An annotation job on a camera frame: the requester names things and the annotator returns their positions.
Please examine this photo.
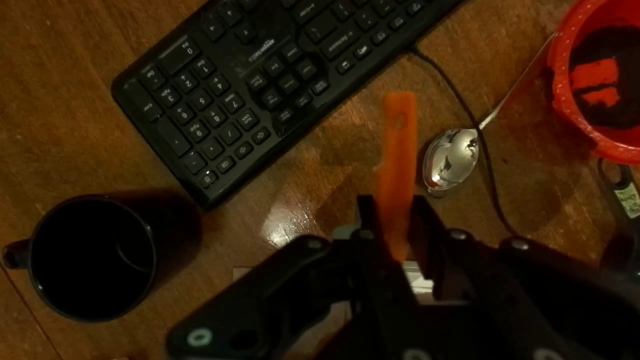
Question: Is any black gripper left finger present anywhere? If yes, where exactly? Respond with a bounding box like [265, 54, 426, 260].
[352, 196, 439, 360]

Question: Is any black keyboard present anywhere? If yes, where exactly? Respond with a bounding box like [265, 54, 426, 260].
[111, 0, 462, 207]

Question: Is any black mug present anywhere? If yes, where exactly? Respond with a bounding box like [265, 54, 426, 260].
[0, 191, 202, 325]

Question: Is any red bowl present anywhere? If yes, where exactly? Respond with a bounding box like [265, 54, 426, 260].
[546, 0, 640, 163]

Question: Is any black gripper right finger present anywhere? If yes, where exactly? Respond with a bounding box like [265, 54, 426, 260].
[410, 196, 534, 360]

